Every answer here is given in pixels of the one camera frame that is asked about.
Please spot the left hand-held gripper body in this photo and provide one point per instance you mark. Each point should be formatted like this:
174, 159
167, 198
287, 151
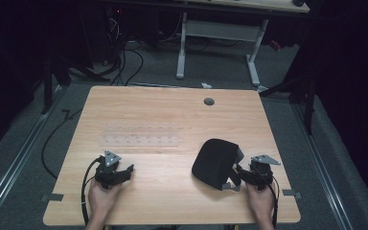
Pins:
108, 174

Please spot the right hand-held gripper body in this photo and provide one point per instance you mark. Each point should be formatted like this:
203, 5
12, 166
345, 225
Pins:
262, 174

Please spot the black fabric pouch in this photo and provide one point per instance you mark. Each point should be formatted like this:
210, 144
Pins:
216, 163

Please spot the person's left hand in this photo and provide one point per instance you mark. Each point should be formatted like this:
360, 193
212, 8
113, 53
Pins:
101, 196

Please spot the person's right hand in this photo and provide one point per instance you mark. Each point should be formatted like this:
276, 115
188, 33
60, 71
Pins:
261, 201

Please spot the clear plastic rack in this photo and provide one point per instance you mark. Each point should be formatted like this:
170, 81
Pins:
140, 135

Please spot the grey tape piece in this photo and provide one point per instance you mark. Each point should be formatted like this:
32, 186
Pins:
292, 193
52, 197

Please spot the black metal stand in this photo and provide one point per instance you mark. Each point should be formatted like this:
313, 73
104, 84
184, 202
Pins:
303, 92
49, 83

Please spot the white paper scrap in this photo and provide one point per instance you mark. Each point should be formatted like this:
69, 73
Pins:
206, 85

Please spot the red object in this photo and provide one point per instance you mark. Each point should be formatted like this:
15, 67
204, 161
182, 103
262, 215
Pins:
276, 45

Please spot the metal floor rail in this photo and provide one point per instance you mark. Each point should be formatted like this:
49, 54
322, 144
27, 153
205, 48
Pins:
16, 159
321, 166

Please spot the white metal desk frame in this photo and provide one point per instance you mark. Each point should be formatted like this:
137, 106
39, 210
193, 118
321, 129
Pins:
218, 32

